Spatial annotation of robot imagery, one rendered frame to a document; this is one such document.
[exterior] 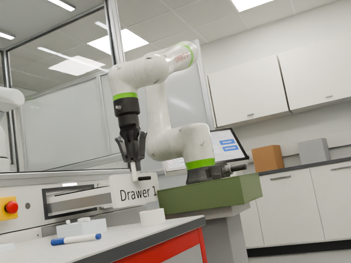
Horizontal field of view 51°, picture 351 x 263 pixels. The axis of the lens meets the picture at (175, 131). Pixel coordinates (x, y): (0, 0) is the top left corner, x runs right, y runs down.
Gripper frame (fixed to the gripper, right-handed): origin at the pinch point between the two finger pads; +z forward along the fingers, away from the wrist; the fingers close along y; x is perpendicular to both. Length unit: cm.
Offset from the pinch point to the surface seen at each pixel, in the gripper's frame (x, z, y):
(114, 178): -10.5, 1.5, -1.7
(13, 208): -30.2, 6.2, -26.4
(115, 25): 53, -86, -34
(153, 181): 13.8, 3.8, -1.7
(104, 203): -9.8, 9.0, -7.8
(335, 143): 365, -15, 44
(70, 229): -29.4, 14.8, -5.2
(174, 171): 82, -2, -27
